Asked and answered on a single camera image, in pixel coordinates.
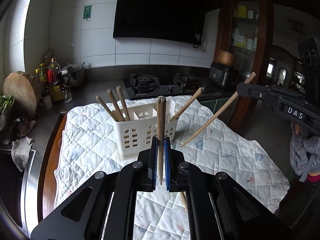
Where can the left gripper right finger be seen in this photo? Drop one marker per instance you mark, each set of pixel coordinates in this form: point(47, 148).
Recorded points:
point(218, 207)

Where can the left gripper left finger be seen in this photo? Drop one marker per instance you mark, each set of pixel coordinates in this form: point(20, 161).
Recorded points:
point(104, 206)

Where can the grey gloved hand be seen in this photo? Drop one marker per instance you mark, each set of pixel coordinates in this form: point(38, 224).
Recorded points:
point(301, 149)

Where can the black rice cooker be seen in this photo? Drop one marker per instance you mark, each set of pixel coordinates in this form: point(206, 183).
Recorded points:
point(223, 75)

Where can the green cabinet drawers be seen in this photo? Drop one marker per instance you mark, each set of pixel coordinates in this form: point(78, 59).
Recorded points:
point(215, 105)

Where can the copper pot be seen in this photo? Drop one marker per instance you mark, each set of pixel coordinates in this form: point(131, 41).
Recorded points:
point(226, 58)

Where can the grey dish rag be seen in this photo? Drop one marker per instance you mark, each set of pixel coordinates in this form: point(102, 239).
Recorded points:
point(20, 152)

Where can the white plastic utensil holder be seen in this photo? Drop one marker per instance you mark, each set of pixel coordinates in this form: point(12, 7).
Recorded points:
point(136, 134)

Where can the small white seasoning jar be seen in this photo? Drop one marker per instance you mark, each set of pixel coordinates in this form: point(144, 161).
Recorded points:
point(46, 98)

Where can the cooking oil bottle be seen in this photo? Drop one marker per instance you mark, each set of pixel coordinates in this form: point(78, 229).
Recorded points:
point(56, 81)

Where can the steel bowl of greens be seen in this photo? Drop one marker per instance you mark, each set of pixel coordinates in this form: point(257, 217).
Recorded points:
point(7, 103)

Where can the silver pressure cooker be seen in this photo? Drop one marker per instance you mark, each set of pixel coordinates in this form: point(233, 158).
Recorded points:
point(73, 74)

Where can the black gas stove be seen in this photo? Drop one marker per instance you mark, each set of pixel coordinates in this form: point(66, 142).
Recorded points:
point(146, 86)

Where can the round wooden cutting board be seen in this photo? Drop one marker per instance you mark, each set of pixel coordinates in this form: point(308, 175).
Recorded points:
point(24, 88)

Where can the yellow cap sauce bottle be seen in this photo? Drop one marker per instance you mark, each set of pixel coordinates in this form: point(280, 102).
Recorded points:
point(43, 73)

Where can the black range hood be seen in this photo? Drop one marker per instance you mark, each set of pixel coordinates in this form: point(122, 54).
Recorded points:
point(173, 20)

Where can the wall power socket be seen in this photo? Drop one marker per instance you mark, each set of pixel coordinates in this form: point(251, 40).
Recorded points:
point(203, 46)

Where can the green wall hook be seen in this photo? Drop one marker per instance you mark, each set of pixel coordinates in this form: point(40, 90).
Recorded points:
point(87, 12)

